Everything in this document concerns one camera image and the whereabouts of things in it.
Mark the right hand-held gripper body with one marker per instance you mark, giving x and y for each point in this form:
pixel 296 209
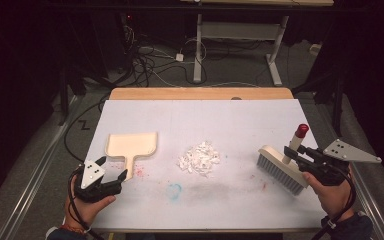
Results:
pixel 346 151

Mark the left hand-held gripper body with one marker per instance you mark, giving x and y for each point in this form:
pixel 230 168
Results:
pixel 91 173

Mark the cream brush with grey bristles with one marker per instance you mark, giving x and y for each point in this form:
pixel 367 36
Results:
pixel 278 163

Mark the cream dustpan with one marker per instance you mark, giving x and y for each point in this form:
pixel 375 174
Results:
pixel 130 145

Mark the pile of white paper scraps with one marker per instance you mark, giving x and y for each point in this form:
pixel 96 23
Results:
pixel 200 158

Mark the person's left hand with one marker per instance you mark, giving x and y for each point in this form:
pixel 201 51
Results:
pixel 80 213

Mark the person's right hand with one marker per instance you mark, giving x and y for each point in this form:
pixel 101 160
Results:
pixel 335 200

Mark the white table mat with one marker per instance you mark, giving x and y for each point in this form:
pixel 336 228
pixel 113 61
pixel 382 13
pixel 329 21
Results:
pixel 213 116

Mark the wooden table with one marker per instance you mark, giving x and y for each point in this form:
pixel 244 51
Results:
pixel 180 93

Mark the beige box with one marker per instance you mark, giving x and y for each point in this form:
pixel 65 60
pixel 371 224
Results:
pixel 315 49

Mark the white power adapter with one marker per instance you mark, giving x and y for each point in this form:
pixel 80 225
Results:
pixel 179 57

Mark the metal floor rail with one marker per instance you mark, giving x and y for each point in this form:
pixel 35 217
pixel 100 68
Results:
pixel 30 186
pixel 373 206

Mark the white desk frame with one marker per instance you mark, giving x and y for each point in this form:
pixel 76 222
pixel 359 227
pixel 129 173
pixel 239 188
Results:
pixel 198 50

